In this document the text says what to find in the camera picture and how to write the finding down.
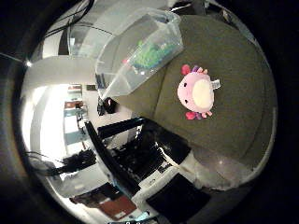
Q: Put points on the black tripod stand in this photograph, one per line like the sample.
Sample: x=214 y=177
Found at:
x=78 y=160

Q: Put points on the red-brown floor board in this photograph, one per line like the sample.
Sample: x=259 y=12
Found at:
x=120 y=207

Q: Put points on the white translucent bin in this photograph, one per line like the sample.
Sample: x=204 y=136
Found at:
x=82 y=180

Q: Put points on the green and pink plush toy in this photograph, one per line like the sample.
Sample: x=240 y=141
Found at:
x=151 y=56

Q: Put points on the clear plastic container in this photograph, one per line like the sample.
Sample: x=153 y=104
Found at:
x=137 y=53

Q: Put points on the olive green table mat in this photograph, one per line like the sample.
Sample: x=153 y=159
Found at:
x=230 y=109

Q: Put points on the black metal equipment rack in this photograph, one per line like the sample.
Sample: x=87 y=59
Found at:
x=137 y=152

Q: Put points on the pink axolotl plush toy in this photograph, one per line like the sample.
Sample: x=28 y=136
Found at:
x=197 y=91

